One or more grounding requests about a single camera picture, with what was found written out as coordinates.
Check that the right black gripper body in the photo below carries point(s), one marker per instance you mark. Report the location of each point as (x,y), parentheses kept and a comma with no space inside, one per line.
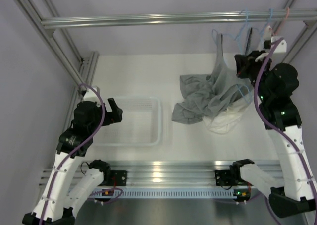
(247,70)

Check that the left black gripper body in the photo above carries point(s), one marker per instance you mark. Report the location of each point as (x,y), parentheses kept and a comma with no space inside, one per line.
(110,117)

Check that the blue wire hanger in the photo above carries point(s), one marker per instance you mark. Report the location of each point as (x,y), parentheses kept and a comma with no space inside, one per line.
(262,30)
(236,39)

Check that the grey tank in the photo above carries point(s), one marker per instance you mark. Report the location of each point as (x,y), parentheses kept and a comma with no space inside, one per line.
(208,94)
(248,41)

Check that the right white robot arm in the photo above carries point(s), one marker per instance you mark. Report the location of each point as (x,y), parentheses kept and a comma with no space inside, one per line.
(273,88)

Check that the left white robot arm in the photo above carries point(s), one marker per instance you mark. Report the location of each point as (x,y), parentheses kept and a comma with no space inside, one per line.
(59,203)

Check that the white tank top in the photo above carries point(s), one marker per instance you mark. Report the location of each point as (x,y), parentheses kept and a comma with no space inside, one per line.
(227,120)

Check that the white plastic basket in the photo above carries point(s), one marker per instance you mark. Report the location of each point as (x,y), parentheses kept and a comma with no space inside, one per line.
(141,124)

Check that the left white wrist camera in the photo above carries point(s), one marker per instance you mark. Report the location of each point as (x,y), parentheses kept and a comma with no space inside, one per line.
(92,96)

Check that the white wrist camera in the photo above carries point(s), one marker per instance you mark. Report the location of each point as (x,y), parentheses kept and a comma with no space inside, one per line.
(268,40)
(92,96)

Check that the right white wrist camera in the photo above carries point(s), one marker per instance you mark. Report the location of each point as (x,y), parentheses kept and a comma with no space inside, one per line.
(268,40)

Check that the left aluminium frame post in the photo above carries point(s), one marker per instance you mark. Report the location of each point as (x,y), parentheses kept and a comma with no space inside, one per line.
(84,70)

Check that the aluminium frame post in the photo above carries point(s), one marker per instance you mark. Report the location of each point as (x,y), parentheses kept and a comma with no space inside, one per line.
(84,70)
(298,33)

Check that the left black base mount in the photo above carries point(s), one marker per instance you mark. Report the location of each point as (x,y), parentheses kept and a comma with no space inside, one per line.
(118,178)

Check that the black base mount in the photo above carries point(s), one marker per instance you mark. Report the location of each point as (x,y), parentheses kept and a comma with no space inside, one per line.
(224,178)
(118,178)

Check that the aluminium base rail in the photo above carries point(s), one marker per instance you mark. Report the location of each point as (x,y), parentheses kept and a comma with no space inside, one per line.
(159,174)

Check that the pink wire hanger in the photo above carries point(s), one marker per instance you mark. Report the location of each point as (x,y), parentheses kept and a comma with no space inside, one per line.
(282,21)

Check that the right aluminium frame post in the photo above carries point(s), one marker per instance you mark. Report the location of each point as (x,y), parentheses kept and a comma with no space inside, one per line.
(298,33)

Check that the aluminium top rail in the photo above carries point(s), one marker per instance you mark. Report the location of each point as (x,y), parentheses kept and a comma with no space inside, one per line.
(180,18)

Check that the white slotted cable duct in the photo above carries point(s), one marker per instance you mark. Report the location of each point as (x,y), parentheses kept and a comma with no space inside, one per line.
(139,193)

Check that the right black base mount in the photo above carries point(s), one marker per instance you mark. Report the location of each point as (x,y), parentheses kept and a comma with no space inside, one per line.
(224,178)

